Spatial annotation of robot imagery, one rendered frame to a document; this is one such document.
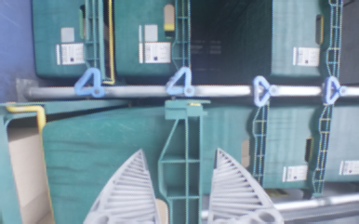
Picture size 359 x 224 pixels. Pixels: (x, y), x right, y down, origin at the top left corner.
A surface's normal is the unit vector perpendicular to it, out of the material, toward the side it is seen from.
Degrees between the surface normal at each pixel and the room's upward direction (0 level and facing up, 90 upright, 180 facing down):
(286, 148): 98
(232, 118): 94
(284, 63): 98
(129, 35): 96
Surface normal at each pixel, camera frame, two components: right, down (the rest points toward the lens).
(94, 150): -0.09, 0.10
